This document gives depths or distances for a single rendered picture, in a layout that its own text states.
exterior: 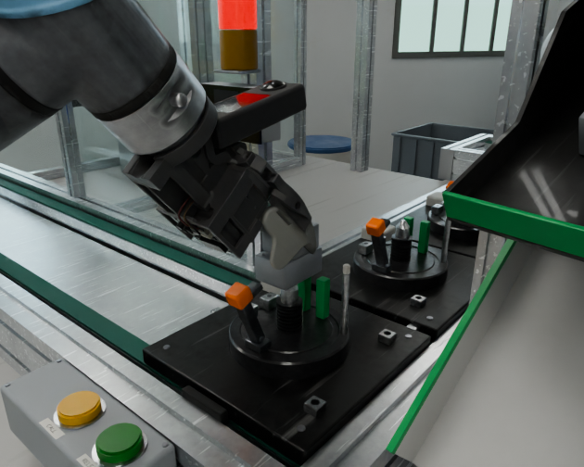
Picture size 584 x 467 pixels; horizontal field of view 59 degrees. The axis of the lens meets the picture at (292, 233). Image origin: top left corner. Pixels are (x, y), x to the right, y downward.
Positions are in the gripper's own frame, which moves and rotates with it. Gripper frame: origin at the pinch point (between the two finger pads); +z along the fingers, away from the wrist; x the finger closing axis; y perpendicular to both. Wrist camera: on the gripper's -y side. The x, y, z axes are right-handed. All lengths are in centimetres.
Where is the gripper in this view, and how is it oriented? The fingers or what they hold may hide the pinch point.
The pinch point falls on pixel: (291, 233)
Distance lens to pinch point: 55.6
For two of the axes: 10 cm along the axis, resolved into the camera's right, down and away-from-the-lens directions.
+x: 7.6, 2.4, -6.0
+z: 4.2, 5.2, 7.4
